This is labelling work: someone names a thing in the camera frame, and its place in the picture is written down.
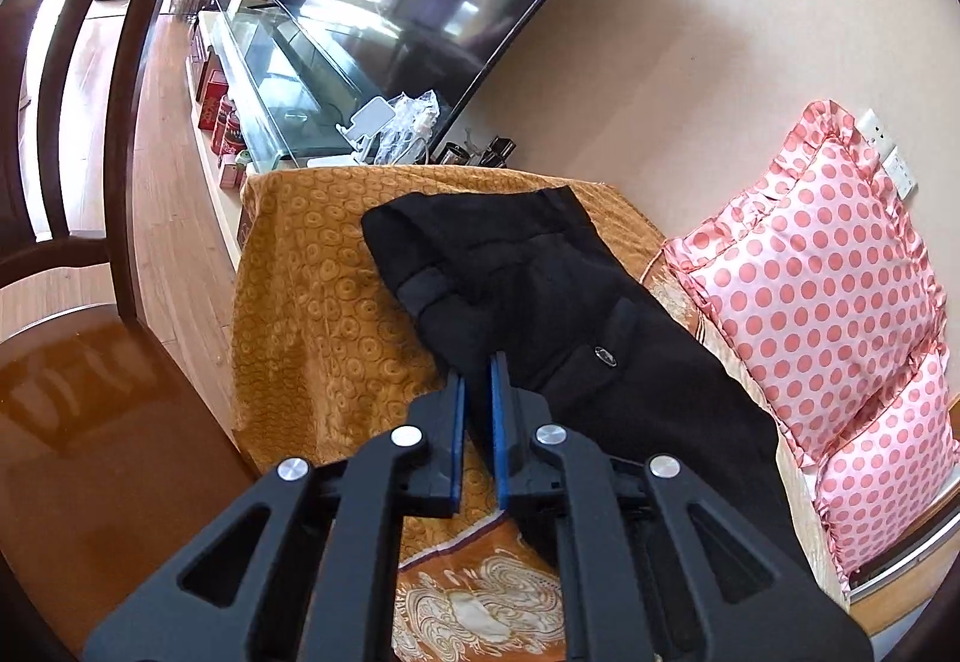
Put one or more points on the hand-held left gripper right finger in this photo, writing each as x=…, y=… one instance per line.
x=501, y=437

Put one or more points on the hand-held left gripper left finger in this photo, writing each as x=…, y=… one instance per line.
x=455, y=437

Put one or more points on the black pants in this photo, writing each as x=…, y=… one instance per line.
x=570, y=332

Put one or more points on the orange patterned sofa cover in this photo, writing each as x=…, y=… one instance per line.
x=315, y=302

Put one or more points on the dark metal jar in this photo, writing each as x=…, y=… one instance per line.
x=501, y=150
x=454, y=153

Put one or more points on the clear plastic bag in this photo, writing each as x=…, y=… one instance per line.
x=409, y=122

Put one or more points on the white phone stand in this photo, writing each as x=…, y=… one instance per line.
x=369, y=120

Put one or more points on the cream tv cabinet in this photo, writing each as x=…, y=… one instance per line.
x=225, y=182

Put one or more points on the pink polka dot pillow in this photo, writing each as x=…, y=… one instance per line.
x=885, y=467
x=810, y=272

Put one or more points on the red can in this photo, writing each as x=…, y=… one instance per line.
x=229, y=133

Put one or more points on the red box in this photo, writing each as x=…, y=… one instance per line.
x=212, y=98

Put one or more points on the white wall socket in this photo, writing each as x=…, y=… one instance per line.
x=900, y=170
x=877, y=128

